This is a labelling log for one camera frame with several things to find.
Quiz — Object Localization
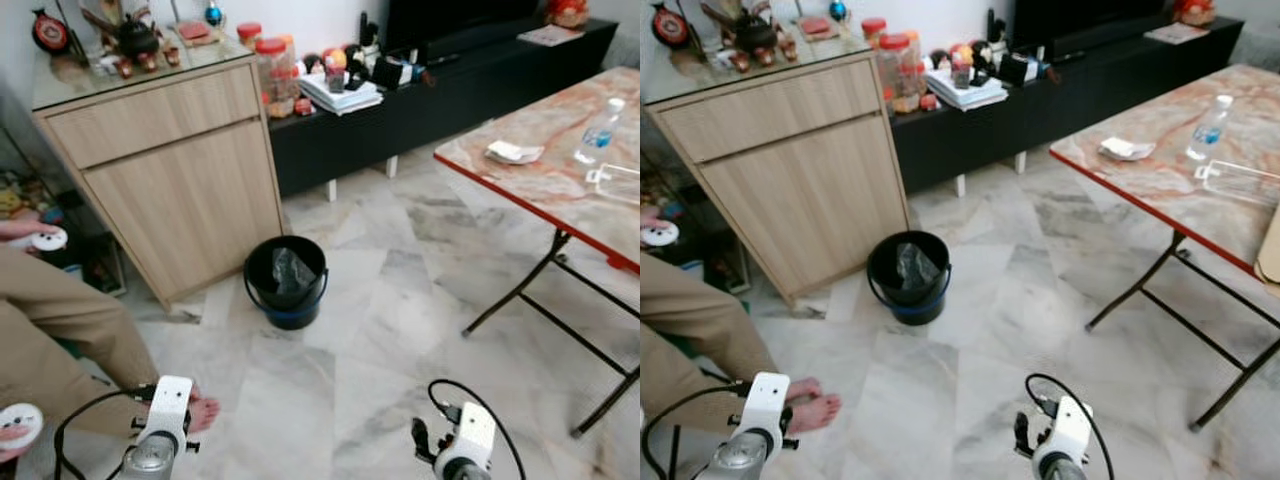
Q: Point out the clear bubble wrap sheet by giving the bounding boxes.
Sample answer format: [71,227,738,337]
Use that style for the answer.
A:
[893,241,943,293]
[268,247,317,298]

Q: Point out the black bucket blue band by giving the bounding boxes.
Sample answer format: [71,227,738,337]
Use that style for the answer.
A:
[242,234,330,332]
[866,230,953,327]

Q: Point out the person's leg khaki trousers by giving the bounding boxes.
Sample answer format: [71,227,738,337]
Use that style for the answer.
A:
[640,250,781,436]
[0,244,163,443]

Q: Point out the beige board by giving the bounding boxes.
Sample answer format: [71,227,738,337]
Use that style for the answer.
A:
[1254,198,1280,285]

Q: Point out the clear plastic box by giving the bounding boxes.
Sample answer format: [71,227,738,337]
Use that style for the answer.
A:
[586,162,641,207]
[1197,158,1280,209]

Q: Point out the marble print folding table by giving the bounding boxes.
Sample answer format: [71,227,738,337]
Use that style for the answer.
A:
[1048,63,1280,433]
[432,66,641,439]

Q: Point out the light wood cabinet glass top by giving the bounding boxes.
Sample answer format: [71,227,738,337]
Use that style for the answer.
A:
[645,35,913,307]
[30,35,288,313]

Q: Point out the dark shelf with clutter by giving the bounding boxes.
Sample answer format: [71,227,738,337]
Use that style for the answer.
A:
[640,120,751,296]
[0,100,129,298]

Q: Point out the stack of white papers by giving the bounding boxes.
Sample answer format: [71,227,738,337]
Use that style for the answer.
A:
[296,72,385,117]
[924,68,1010,111]

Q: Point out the clear plastic water bottle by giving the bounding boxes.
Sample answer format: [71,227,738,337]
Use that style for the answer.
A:
[1185,94,1235,163]
[574,97,627,167]

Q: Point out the black low television console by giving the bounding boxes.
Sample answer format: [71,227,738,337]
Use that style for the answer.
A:
[890,15,1246,198]
[267,18,621,201]

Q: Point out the small black box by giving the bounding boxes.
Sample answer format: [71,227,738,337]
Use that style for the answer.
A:
[369,55,413,91]
[998,52,1041,87]

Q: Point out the large red lid jar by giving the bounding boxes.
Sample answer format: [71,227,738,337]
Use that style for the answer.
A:
[878,33,925,115]
[254,37,300,120]

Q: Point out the black television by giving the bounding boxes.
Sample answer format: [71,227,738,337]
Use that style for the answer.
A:
[1010,0,1173,61]
[385,0,549,63]

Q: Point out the flat pale book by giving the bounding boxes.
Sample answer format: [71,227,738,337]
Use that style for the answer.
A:
[1144,21,1211,46]
[517,24,587,49]

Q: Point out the orange figurine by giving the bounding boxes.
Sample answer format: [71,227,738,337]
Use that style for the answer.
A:
[544,0,592,30]
[1172,0,1218,28]

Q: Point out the red round ornament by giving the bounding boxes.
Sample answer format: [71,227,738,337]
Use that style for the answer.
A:
[30,8,72,57]
[651,3,691,51]

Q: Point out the black teapot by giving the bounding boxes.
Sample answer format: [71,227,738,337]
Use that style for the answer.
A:
[732,10,781,59]
[113,12,163,61]

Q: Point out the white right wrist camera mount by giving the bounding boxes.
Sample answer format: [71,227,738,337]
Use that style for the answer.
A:
[1035,395,1093,480]
[440,401,499,480]

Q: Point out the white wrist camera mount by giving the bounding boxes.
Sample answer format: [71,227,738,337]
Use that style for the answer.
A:
[440,401,499,480]
[1035,395,1093,480]
[138,375,195,453]
[735,371,792,451]

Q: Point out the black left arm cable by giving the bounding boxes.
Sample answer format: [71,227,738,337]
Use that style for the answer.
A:
[641,383,746,480]
[52,386,151,480]

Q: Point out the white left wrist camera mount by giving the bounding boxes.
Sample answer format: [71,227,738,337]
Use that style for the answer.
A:
[735,371,792,451]
[138,375,195,453]

